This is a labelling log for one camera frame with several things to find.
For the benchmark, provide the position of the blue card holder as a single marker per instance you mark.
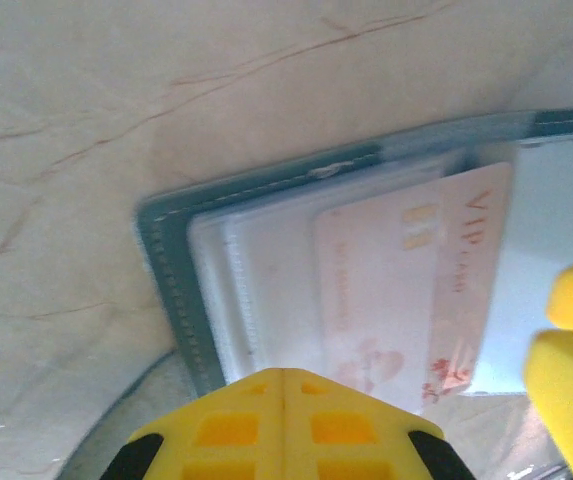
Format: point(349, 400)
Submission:
point(171, 250)

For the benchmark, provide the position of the white VIP card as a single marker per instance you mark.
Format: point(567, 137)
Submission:
point(391, 300)

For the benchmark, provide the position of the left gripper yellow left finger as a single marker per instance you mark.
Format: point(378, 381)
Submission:
point(216, 440)

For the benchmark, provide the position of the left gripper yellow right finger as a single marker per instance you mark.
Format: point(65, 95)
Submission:
point(356, 440)

